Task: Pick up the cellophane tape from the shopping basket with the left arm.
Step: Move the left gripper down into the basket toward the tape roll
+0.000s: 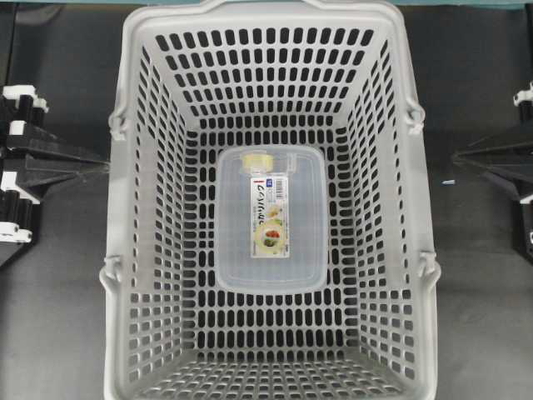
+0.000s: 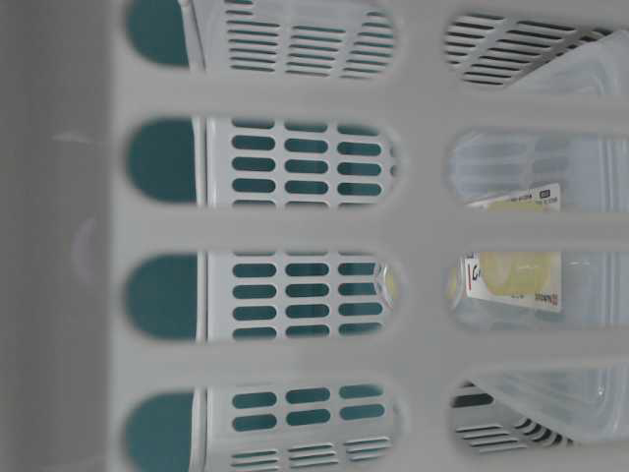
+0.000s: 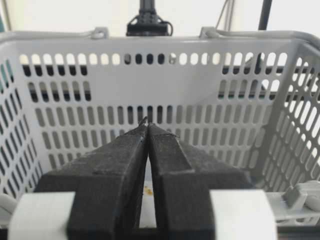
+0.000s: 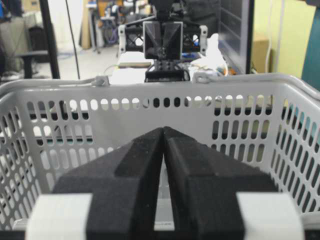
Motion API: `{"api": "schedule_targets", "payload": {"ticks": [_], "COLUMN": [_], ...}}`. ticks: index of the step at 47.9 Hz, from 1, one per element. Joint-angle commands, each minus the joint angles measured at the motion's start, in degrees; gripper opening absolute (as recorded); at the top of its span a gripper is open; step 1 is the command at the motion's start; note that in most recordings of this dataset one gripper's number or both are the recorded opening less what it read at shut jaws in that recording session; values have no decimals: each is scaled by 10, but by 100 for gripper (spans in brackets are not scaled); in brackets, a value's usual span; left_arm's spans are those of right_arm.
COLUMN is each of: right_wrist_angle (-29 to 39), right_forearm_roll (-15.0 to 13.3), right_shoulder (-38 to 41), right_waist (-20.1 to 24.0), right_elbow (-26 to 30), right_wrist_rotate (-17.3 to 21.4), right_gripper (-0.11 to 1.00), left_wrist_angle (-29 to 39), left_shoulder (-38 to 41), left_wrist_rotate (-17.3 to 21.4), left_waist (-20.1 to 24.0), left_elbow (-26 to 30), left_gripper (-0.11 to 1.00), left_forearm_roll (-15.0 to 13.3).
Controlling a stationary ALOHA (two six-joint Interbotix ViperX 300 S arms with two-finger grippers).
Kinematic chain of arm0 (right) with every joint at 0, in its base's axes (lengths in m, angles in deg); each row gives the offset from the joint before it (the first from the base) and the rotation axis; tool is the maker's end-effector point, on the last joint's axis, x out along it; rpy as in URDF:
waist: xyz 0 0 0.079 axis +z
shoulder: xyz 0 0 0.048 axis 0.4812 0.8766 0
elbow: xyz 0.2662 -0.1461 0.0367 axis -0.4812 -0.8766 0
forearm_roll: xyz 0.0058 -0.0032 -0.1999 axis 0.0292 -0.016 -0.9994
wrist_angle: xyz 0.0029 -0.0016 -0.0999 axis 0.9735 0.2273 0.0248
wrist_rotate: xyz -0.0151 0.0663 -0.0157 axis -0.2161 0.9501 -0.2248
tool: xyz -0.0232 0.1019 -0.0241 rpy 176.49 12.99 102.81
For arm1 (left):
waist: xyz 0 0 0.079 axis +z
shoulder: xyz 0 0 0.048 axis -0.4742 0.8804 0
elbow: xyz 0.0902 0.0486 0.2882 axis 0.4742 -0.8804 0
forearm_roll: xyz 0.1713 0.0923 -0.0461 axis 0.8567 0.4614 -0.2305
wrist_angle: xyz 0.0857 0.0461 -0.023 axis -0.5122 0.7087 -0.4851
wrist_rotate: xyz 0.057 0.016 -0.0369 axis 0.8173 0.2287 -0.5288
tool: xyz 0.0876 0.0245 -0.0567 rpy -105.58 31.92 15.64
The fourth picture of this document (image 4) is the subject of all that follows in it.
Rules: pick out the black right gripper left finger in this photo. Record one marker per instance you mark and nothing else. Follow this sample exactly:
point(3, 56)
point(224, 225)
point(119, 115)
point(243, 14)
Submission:
point(113, 197)

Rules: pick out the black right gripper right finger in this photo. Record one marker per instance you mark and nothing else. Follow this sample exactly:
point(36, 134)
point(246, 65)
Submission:
point(223, 198)

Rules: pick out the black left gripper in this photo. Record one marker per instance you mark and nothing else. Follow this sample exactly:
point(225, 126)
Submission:
point(163, 42)

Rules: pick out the white plastic shopping basket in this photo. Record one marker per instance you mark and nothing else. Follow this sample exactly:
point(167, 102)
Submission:
point(48, 127)

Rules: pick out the large black monitor screen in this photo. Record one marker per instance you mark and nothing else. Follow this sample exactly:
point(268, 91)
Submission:
point(235, 33)

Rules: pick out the cardboard box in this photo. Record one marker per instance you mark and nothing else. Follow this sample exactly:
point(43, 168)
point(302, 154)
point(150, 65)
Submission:
point(259, 52)

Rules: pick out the black vertical stand pole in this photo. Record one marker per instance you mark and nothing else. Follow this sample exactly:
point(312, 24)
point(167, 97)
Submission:
point(50, 38)

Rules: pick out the black office chair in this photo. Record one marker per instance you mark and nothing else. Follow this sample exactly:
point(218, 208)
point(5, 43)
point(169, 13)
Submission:
point(39, 52)

